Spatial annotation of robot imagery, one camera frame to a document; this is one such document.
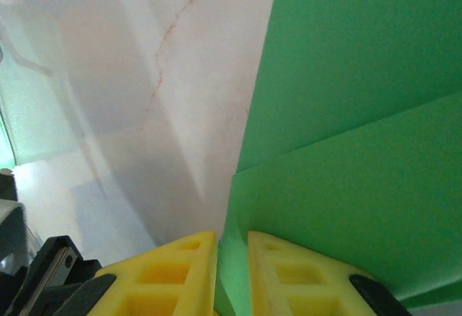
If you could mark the green paper sheet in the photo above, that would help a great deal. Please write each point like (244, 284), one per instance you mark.
(361, 78)

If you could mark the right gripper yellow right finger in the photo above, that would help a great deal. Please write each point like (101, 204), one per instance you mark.
(296, 287)

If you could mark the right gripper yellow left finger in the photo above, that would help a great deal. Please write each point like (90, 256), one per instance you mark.
(162, 287)

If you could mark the mint green zip pouch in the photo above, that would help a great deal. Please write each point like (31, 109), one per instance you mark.
(25, 128)

